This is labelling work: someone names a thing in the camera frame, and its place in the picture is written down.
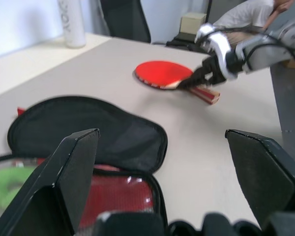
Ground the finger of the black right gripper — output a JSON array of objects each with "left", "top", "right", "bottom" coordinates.
[
  {"left": 176, "top": 59, "right": 211, "bottom": 89},
  {"left": 198, "top": 72, "right": 218, "bottom": 87}
]

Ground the beige box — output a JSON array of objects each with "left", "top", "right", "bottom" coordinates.
[{"left": 179, "top": 13, "right": 207, "bottom": 35}]

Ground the red table tennis paddle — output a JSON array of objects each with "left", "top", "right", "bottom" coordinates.
[{"left": 134, "top": 60, "right": 221, "bottom": 106}]

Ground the black paddle case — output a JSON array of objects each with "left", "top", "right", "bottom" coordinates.
[{"left": 0, "top": 95, "right": 168, "bottom": 236}]

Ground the green item in mesh pocket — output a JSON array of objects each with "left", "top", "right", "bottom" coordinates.
[{"left": 0, "top": 167, "right": 37, "bottom": 210}]

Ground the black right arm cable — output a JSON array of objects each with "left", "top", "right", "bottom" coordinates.
[{"left": 204, "top": 24, "right": 295, "bottom": 71}]

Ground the person in white shirt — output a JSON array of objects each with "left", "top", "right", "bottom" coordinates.
[{"left": 212, "top": 0, "right": 295, "bottom": 47}]

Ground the black office chair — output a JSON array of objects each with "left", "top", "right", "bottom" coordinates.
[{"left": 99, "top": 0, "right": 152, "bottom": 44}]

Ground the white bottle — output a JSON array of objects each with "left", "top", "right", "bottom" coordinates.
[{"left": 57, "top": 0, "right": 87, "bottom": 49}]

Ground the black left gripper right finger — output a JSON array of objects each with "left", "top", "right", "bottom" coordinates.
[{"left": 224, "top": 128, "right": 295, "bottom": 228}]

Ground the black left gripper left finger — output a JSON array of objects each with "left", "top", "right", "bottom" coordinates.
[{"left": 0, "top": 128, "right": 100, "bottom": 236}]

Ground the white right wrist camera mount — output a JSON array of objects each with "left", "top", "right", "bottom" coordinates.
[{"left": 195, "top": 23, "right": 238, "bottom": 80}]

